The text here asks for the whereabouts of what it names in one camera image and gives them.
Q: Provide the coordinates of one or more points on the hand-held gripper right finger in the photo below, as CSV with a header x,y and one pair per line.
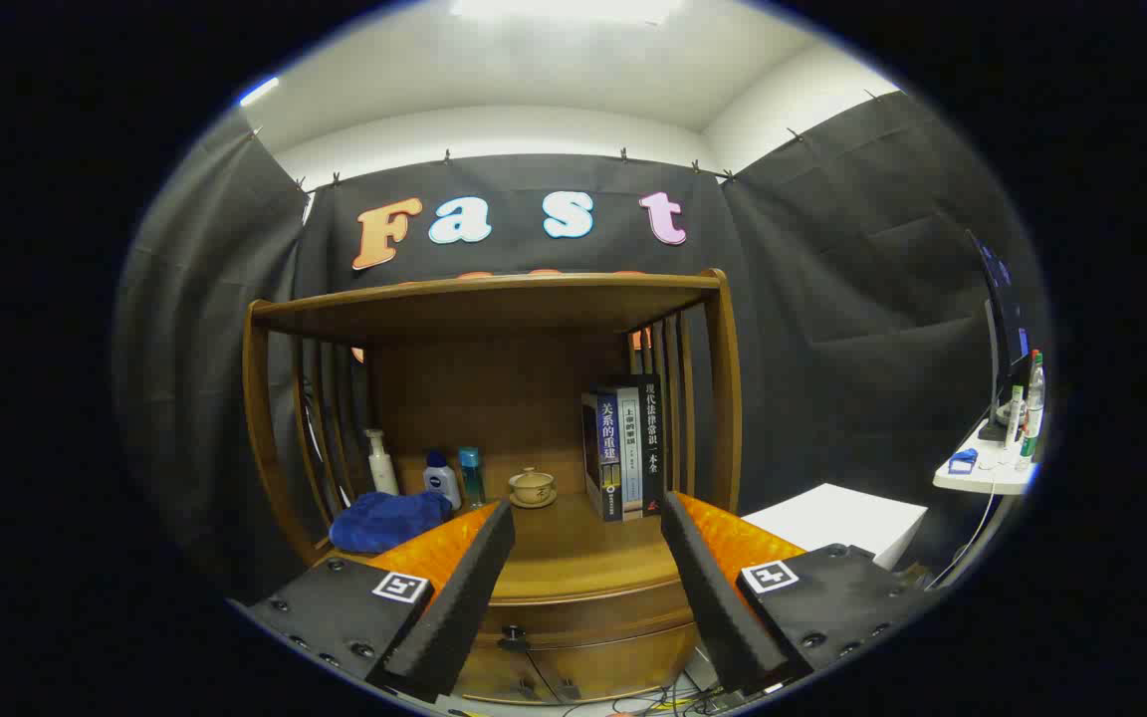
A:
x,y
708,588

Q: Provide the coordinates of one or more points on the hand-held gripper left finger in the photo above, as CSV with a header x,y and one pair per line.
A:
x,y
464,597

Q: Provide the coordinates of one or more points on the wooden drawer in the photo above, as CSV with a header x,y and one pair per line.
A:
x,y
603,609

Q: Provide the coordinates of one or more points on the wooden countertop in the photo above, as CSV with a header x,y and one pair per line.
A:
x,y
573,548

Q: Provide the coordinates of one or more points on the wooden cabinet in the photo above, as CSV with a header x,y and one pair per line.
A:
x,y
494,388

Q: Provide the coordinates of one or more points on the blue towel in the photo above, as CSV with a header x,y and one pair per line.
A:
x,y
384,520

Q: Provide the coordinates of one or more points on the white bottle with blue cap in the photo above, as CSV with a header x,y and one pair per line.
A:
x,y
441,483

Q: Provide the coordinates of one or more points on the teal bottle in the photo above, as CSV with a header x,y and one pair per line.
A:
x,y
472,480

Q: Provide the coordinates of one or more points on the beige lidded teacup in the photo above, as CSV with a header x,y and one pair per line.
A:
x,y
532,488

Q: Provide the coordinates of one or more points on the white box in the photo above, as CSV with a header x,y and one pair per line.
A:
x,y
832,518

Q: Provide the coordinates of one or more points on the white pump bottle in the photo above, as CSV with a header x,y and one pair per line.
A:
x,y
381,468

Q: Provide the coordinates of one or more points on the light spine book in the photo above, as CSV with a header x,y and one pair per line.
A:
x,y
632,448

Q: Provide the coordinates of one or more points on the black spine book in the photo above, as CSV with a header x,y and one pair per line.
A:
x,y
651,438

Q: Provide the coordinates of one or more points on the blue spine book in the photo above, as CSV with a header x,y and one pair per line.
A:
x,y
609,458

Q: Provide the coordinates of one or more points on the small blue object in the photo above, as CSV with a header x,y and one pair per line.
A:
x,y
963,460

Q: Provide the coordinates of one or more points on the white desk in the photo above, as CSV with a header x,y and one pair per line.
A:
x,y
982,476

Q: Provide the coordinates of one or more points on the black backdrop cloth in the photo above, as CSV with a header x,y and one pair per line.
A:
x,y
832,299

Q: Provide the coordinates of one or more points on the white tube with green cap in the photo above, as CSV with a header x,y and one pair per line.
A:
x,y
1015,418

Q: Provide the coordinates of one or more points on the clear bottle with red cap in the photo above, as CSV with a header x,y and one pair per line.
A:
x,y
1034,393

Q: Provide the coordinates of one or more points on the dark monitor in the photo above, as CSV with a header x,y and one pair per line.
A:
x,y
1004,319

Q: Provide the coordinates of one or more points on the ceiling light panel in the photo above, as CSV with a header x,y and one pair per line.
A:
x,y
564,8

